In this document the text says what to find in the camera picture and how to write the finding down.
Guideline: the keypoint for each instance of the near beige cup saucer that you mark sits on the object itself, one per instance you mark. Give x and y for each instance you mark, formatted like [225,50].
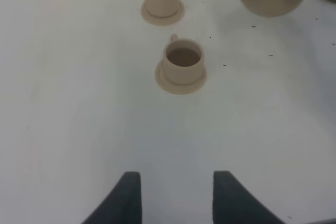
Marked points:
[174,88]

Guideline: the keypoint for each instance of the far beige cup saucer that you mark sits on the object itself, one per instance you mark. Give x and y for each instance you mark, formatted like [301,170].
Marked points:
[163,21]

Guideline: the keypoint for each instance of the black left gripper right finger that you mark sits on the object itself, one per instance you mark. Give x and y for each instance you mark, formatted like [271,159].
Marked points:
[233,203]

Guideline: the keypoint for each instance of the near beige teacup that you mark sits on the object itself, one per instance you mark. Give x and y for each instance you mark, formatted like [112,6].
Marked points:
[183,61]

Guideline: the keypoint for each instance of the beige cup saucer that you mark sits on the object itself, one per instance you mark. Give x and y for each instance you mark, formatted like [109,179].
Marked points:
[163,21]
[174,88]

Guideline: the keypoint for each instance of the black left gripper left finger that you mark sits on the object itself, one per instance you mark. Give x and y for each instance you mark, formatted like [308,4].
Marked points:
[122,205]

